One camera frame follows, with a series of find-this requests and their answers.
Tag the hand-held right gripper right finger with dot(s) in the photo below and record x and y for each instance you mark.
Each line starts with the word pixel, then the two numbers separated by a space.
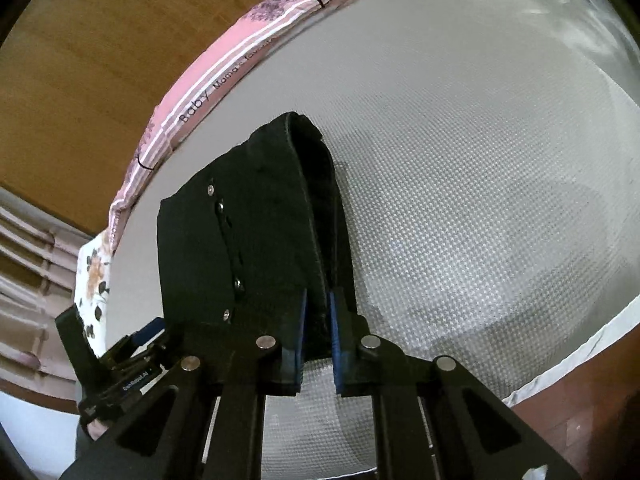
pixel 334 330

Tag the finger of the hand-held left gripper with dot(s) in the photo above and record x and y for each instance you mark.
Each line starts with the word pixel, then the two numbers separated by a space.
pixel 150 330

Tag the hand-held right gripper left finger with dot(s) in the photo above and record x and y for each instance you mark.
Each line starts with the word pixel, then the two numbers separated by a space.
pixel 300 320

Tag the black pants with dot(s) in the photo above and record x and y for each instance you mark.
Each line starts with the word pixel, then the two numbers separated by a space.
pixel 260 220

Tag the person's left hand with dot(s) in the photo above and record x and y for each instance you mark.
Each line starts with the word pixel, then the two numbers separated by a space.
pixel 97 427

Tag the white floral cloth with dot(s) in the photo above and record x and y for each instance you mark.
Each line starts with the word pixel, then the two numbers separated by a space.
pixel 95 280

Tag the grey textured bed mat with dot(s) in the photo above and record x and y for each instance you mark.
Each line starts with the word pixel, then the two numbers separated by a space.
pixel 450 210

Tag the pink striped blanket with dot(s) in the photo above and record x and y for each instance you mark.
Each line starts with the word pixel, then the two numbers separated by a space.
pixel 200 95

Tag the brown wooden panel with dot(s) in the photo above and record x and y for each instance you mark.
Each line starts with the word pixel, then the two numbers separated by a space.
pixel 100 85

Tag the carved pale wooden frame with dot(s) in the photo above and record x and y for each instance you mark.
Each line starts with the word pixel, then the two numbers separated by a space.
pixel 30 320

